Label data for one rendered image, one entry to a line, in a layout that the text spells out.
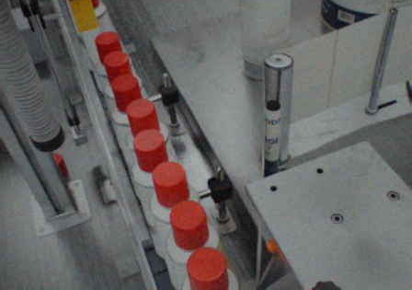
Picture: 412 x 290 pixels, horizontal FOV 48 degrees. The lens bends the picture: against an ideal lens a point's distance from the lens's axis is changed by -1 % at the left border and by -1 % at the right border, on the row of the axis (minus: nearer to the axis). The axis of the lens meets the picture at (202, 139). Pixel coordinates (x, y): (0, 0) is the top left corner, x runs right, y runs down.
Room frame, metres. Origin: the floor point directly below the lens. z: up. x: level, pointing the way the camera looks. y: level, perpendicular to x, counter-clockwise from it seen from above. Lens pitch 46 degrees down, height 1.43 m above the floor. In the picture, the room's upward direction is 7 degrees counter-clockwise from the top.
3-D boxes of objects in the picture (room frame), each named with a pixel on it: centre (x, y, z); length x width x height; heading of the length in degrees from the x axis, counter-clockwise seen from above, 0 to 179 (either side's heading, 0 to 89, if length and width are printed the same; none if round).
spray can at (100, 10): (0.70, 0.16, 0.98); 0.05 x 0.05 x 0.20
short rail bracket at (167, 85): (0.63, 0.05, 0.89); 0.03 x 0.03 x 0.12; 16
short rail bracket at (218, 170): (0.41, 0.00, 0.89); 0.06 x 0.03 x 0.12; 106
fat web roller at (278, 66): (0.47, -0.11, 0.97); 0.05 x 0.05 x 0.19
